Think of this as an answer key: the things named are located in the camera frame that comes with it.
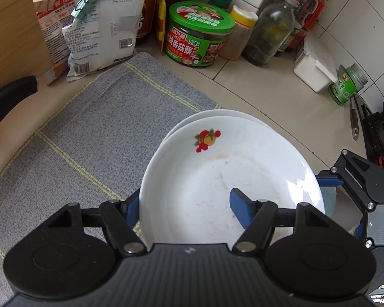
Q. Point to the steel kitchen knife black handle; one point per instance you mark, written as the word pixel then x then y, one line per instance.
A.
pixel 15 92

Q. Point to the dark soy sauce bottle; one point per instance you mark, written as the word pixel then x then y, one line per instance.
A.
pixel 145 22

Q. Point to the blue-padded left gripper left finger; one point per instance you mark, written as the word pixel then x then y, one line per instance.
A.
pixel 119 219

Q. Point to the clear glass bottle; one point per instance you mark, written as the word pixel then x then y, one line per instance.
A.
pixel 274 25

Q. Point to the white plate with fruit print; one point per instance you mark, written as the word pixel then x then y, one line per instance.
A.
pixel 184 195

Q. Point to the small green glass jar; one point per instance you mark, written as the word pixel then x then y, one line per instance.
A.
pixel 350 81

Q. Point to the red white paper bag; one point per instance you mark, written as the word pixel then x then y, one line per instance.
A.
pixel 53 16

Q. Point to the white clipped powder bag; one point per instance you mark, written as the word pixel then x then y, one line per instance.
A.
pixel 103 33

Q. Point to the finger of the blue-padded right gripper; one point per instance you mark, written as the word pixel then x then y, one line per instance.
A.
pixel 363 232
pixel 362 180

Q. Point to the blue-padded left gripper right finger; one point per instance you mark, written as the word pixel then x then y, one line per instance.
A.
pixel 258 220

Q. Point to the yellow lid spice jar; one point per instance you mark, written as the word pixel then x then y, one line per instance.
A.
pixel 238 39

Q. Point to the grey checked dish mat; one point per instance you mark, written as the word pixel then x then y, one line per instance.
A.
pixel 96 148

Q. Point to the red cap sauce bottle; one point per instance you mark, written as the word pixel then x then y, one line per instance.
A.
pixel 306 14

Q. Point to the bamboo cutting board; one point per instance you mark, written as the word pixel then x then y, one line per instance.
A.
pixel 23 50

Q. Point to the white plastic box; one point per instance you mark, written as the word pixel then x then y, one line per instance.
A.
pixel 314 64

